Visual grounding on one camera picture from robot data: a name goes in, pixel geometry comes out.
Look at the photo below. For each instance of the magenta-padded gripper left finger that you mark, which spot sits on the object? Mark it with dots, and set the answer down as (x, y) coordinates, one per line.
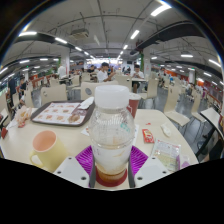
(71, 170)

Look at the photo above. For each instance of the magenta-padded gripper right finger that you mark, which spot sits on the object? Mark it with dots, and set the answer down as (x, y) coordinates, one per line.
(151, 170)

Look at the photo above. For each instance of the clear white-capped drink bottle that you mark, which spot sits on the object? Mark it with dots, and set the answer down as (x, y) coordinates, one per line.
(111, 133)

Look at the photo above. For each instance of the clear plastic packet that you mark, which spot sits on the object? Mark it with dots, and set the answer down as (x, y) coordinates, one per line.
(166, 153)

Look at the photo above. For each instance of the pale yellow mug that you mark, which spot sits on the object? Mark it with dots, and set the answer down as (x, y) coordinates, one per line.
(50, 151)

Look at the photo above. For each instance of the pink paper slip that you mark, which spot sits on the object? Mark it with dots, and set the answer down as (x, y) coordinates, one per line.
(184, 162)

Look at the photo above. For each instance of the small red sauce packet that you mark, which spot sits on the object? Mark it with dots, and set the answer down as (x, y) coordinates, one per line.
(148, 136)

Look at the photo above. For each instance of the dark food tray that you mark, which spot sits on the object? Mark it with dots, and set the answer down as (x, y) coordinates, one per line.
(56, 113)

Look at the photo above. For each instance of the folded white napkin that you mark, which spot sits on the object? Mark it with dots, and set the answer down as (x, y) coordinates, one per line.
(86, 103)

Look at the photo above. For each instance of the crumpled food wrapper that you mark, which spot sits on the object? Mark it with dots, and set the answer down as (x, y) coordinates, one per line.
(23, 116)

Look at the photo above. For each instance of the small red box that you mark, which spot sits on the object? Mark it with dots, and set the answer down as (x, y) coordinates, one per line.
(4, 132)

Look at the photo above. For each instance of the beige dining chairs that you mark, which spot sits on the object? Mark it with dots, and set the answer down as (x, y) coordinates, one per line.
(53, 93)

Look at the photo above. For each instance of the white dark-edged side table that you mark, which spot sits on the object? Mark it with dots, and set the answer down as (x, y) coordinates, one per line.
(213, 118)

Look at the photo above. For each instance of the person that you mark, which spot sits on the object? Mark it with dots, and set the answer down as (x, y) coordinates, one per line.
(102, 75)
(137, 74)

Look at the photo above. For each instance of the ceiling air conditioning unit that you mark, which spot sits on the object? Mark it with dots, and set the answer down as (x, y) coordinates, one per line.
(80, 33)

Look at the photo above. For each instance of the ceiling strip lights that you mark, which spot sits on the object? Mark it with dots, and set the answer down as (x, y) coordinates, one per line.
(160, 10)

